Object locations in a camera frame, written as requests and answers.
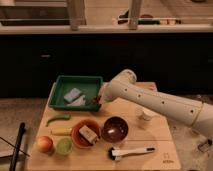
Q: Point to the green cup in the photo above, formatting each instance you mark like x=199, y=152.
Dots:
x=64, y=146

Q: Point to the green plastic tray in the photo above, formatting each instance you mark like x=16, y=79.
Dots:
x=88, y=85

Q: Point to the tan block in bowl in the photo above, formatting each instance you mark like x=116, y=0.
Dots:
x=88, y=134

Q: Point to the black rod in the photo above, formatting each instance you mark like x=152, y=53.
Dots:
x=16, y=150

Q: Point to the purple bowl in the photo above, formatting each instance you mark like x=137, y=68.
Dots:
x=115, y=129

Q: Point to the dark purple grapes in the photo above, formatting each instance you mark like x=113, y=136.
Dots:
x=96, y=99

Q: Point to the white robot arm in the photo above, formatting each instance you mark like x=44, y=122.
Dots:
x=195, y=114

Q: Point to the yellow corn cob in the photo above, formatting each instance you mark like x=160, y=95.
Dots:
x=61, y=131

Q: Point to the orange bowl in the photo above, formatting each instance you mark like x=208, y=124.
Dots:
x=78, y=139

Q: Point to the white cloth piece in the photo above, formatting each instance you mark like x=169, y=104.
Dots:
x=79, y=101

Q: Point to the red yellow apple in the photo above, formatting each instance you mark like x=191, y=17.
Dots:
x=44, y=144

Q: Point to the grey blue sponge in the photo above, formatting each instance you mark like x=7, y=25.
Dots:
x=72, y=95

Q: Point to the white handled black brush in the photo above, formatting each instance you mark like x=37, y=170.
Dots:
x=116, y=153

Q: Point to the wooden cutting board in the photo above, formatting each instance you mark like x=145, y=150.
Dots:
x=155, y=134

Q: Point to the white small cup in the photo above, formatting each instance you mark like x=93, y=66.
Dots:
x=144, y=114

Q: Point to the green chili pepper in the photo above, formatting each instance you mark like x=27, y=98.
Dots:
x=58, y=117

